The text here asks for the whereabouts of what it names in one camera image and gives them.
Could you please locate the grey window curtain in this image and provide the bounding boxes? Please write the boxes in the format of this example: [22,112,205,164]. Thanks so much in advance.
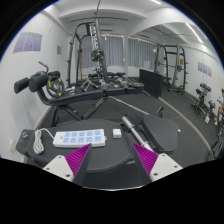
[128,37,158,69]
[81,34,125,68]

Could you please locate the silver barbell bar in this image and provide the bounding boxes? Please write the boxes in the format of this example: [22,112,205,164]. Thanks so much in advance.
[120,115,156,154]

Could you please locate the black upright panel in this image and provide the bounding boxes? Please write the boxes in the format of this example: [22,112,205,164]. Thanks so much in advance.
[138,68,164,99]

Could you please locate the person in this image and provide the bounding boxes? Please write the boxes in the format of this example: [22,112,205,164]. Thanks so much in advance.
[214,88,224,126]

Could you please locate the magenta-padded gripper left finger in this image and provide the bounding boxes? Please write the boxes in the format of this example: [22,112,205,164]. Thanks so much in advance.
[43,143,93,187]

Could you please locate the black padded seat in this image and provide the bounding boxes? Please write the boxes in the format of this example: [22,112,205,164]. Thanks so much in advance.
[139,106,180,155]

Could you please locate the black power rack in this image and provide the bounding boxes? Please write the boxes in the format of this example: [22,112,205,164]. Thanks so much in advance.
[153,44,188,96]

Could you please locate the white power strip blue sockets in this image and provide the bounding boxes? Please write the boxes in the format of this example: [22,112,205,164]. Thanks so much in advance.
[52,128,108,149]

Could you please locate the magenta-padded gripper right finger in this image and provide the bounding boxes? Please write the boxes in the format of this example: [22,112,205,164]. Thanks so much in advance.
[129,143,184,186]

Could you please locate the black hyperextension bench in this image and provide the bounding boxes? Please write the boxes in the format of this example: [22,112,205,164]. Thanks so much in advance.
[13,59,146,128]

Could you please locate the black exercise machine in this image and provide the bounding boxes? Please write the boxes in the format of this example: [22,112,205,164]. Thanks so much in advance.
[190,82,216,123]

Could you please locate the black cable rack machine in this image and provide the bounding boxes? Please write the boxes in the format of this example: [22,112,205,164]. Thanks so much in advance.
[66,19,109,86]

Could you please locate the white charger block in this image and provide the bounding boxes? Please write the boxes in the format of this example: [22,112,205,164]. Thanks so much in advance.
[112,128,123,139]

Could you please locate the chrome dumbbells group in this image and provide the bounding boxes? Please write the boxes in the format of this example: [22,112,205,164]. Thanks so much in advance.
[79,72,141,91]

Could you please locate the black yellow-marked weight plate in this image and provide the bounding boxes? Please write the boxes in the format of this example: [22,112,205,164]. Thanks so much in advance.
[90,49,105,63]
[45,75,65,98]

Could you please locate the white coiled power cable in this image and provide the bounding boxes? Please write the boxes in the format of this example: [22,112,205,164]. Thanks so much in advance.
[32,127,56,155]

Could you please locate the purple wall poster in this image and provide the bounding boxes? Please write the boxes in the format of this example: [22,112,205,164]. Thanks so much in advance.
[13,31,44,54]

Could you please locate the purple paired wall posters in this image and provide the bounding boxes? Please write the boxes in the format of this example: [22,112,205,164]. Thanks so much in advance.
[197,61,213,78]

